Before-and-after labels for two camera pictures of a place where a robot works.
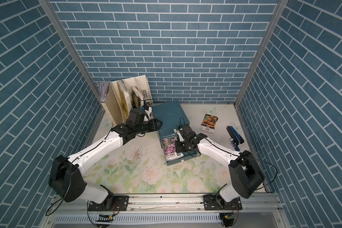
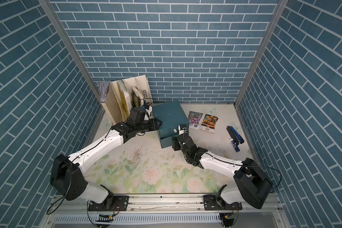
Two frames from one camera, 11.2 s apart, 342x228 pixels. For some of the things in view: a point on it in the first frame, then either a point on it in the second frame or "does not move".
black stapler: x=232 y=135 does not move
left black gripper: x=153 y=124 does not move
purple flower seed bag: x=169 y=145 -> x=194 y=118
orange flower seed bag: x=209 y=123 does not move
